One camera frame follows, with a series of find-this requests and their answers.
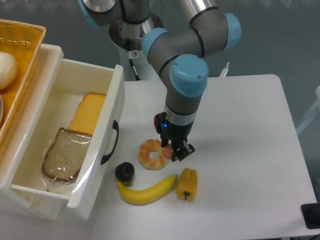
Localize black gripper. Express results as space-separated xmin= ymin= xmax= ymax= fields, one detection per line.
xmin=153 ymin=112 xmax=195 ymax=162

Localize pinkish brown egg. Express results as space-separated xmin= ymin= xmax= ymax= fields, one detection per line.
xmin=162 ymin=144 xmax=173 ymax=160

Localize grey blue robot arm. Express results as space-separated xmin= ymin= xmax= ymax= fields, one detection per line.
xmin=78 ymin=0 xmax=242 ymax=161

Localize open white drawer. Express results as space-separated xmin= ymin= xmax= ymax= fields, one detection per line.
xmin=0 ymin=59 xmax=125 ymax=220

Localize white drawer cabinet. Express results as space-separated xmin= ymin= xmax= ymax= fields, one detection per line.
xmin=0 ymin=44 xmax=64 ymax=220

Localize orange toy shrimp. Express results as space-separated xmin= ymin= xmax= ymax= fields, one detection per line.
xmin=137 ymin=139 xmax=169 ymax=171

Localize yellow toy bell pepper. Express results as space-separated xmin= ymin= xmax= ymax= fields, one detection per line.
xmin=175 ymin=167 xmax=198 ymax=202

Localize dark round toy fruit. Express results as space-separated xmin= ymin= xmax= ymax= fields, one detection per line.
xmin=114 ymin=162 xmax=135 ymax=187

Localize yellow toy banana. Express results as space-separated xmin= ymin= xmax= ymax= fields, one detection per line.
xmin=116 ymin=174 xmax=178 ymax=206

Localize orange toast slice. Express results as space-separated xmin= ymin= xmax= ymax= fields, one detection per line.
xmin=68 ymin=92 xmax=106 ymax=136

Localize brown bread slice in plastic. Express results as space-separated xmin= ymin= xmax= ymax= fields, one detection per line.
xmin=41 ymin=127 xmax=92 ymax=182

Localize black device at table edge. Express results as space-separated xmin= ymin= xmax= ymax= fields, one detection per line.
xmin=300 ymin=203 xmax=320 ymax=230

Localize white bun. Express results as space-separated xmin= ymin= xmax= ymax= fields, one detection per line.
xmin=0 ymin=51 xmax=18 ymax=90

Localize yellow woven basket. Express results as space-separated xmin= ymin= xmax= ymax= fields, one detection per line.
xmin=0 ymin=19 xmax=46 ymax=143

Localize black drawer handle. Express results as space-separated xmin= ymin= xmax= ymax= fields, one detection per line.
xmin=100 ymin=119 xmax=120 ymax=166

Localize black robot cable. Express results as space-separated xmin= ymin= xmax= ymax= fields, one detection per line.
xmin=126 ymin=39 xmax=141 ymax=81

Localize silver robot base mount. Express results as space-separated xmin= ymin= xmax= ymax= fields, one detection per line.
xmin=109 ymin=13 xmax=164 ymax=51

